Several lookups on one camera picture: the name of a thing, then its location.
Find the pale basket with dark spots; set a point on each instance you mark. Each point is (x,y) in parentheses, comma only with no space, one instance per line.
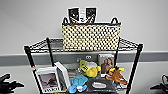
(90,35)

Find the white box with photo print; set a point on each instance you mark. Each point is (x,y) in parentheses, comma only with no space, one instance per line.
(48,80)

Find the orange plush toy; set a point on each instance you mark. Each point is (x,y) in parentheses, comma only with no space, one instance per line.
(116,76)

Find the grey flat printed box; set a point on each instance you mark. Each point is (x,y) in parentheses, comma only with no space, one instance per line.
(101,86)

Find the white box with portrait print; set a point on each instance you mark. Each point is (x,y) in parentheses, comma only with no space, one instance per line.
(106,64)

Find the light blue plush toy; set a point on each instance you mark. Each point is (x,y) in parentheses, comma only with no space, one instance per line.
(78,83)

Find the yellow plush toy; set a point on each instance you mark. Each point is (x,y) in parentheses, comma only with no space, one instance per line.
(89,69)

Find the white wall socket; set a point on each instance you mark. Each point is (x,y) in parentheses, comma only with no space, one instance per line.
(88,57)

